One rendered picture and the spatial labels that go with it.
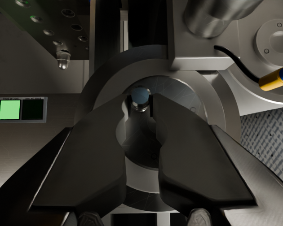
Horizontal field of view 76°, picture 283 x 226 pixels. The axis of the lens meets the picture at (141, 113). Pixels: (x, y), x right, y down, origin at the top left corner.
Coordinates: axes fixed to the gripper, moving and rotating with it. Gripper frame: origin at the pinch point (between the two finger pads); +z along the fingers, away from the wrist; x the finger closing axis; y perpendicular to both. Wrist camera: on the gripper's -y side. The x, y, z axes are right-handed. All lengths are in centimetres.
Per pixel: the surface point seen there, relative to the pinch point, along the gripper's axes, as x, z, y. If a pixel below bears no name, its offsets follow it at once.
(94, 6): -4.3, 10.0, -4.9
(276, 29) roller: 13.2, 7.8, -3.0
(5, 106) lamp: -35, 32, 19
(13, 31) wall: -114, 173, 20
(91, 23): -4.5, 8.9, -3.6
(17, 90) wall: -107, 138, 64
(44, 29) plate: -20.0, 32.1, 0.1
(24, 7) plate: -20.1, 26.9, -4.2
